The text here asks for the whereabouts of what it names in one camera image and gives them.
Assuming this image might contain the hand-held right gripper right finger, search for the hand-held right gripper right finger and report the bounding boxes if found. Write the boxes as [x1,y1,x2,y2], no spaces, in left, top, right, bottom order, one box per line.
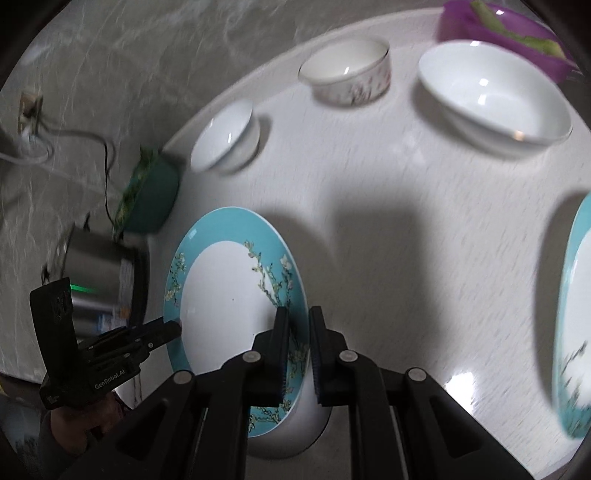
[308,306,533,480]

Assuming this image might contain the green plastic basin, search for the green plastic basin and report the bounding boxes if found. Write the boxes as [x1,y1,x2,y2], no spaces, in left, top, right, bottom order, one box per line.
[121,154,180,234]

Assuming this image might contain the small plain white bowl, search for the small plain white bowl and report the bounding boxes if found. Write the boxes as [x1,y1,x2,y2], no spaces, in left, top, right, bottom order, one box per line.
[190,100,260,174]

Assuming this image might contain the teal floral rimmed plate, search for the teal floral rimmed plate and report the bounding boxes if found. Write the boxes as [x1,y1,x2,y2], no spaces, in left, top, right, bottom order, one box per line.
[551,193,591,440]
[164,207,310,437]

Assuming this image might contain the white bowl with floral print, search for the white bowl with floral print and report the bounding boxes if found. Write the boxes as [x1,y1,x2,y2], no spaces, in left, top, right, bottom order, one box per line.
[298,37,392,107]

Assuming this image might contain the leafy green vegetables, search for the leafy green vegetables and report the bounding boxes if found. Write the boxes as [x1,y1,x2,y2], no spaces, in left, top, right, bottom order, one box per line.
[112,147,160,232]

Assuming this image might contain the stainless steel rice cooker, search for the stainless steel rice cooker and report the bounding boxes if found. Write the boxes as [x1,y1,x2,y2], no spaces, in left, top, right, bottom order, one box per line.
[59,225,151,334]

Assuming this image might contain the white power cable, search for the white power cable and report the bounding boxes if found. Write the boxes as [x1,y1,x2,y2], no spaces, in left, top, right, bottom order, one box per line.
[0,117,109,168]

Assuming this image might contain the purple plastic basin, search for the purple plastic basin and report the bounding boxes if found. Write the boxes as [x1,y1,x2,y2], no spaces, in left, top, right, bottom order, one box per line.
[438,0,579,85]

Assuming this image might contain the black power cable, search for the black power cable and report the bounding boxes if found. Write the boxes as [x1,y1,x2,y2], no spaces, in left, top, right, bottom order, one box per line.
[83,138,122,241]

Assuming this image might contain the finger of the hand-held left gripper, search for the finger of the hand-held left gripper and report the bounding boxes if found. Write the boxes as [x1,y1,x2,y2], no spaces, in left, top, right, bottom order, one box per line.
[129,316,165,337]
[137,320,183,352]

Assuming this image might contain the wall power outlet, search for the wall power outlet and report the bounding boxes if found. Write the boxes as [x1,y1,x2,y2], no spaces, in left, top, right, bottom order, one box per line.
[17,90,45,137]

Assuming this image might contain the green vegetable stem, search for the green vegetable stem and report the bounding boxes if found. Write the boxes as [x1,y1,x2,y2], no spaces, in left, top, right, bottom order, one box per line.
[470,1,566,58]

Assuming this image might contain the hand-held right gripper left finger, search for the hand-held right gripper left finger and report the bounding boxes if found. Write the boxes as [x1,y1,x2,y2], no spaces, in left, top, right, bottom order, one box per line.
[60,306,290,480]

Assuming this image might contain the large white bowl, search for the large white bowl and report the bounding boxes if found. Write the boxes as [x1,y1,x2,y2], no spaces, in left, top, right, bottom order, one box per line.
[418,40,574,147]

